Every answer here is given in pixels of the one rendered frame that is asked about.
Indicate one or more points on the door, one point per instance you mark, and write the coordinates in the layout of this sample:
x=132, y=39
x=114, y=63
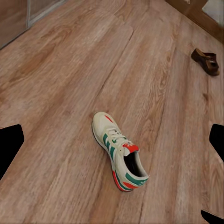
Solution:
x=208, y=14

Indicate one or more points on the gym shoe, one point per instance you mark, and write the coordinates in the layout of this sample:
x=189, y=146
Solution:
x=127, y=169

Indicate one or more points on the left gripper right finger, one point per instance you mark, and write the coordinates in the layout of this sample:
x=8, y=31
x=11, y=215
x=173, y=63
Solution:
x=217, y=139

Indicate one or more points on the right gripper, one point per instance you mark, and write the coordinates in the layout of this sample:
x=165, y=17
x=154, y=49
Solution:
x=211, y=218

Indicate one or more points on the sandal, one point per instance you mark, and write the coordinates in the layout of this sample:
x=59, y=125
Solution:
x=208, y=61

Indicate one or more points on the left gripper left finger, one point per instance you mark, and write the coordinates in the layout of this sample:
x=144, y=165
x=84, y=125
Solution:
x=11, y=140

